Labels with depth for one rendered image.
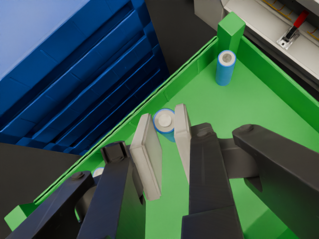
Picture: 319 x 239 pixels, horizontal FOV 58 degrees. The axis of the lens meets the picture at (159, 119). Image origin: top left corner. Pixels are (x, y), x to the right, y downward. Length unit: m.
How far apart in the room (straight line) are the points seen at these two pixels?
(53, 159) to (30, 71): 0.48
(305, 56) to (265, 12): 0.13
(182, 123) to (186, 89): 0.21
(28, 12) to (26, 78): 0.11
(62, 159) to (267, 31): 0.60
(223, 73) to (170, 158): 0.11
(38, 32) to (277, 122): 0.33
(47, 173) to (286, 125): 0.66
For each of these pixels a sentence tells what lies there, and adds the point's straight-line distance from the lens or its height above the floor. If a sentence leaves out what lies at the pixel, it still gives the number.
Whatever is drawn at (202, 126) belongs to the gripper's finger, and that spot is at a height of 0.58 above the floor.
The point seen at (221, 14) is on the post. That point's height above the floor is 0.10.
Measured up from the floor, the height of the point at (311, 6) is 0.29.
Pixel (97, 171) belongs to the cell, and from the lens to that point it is 0.29.
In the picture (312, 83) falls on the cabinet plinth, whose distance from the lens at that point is 0.81.
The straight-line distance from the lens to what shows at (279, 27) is 0.70.
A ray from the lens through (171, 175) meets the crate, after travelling 0.34.
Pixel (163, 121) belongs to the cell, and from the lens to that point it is 0.20.
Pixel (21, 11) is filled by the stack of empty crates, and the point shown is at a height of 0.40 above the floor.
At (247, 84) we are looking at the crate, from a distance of 0.36.
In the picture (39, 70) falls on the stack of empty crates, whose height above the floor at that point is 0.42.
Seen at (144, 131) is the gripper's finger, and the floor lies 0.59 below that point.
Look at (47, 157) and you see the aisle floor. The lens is 0.86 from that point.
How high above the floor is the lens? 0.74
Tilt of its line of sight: 76 degrees down
